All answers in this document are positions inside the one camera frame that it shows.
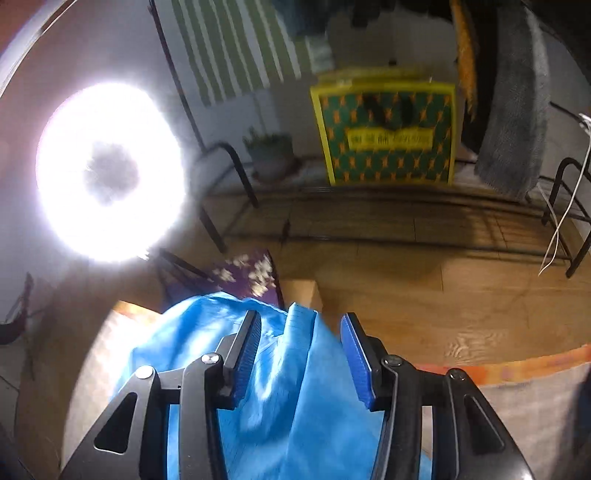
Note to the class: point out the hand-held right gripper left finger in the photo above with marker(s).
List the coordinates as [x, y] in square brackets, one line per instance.
[247, 350]

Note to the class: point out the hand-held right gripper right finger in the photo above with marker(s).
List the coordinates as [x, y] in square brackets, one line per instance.
[355, 355]

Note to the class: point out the light blue jacket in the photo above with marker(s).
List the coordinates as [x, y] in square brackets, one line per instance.
[295, 415]

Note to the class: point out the black metal clothes rack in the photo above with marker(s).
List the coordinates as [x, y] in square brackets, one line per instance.
[245, 180]

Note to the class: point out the purple floral cloth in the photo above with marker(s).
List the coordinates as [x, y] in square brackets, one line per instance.
[249, 272]

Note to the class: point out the small potted plant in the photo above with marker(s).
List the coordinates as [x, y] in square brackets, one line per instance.
[272, 159]

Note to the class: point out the yellow green patterned box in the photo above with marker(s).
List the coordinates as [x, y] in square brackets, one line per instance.
[383, 152]

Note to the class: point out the grey plaid hanging coat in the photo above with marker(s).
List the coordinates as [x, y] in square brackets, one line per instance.
[512, 138]

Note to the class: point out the yellow hanging scarf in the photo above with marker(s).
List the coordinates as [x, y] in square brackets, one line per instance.
[464, 55]

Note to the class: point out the dark green hanging jacket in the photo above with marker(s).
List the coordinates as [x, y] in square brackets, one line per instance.
[300, 16]

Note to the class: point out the green striped wall poster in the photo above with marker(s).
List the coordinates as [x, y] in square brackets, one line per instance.
[231, 46]

